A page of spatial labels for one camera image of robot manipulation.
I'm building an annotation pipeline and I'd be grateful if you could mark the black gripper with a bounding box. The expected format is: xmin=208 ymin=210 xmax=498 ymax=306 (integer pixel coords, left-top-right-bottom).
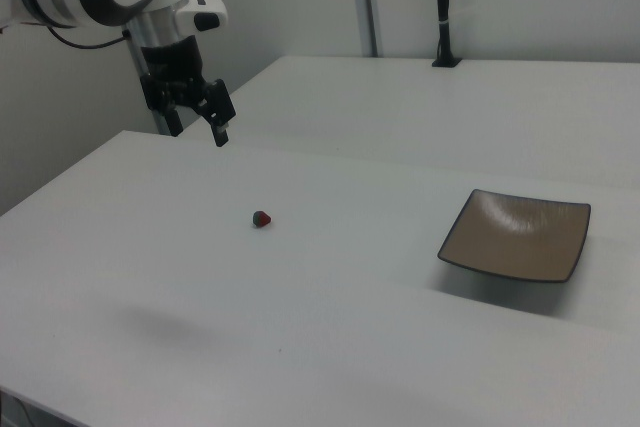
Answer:
xmin=139 ymin=36 xmax=237 ymax=149

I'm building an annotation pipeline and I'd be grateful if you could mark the square brown ceramic plate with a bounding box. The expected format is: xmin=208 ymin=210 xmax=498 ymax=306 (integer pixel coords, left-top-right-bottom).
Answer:
xmin=436 ymin=188 xmax=593 ymax=285

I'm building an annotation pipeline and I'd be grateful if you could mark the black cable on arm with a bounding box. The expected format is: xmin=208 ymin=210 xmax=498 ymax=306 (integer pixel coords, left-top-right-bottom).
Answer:
xmin=45 ymin=25 xmax=132 ymax=50

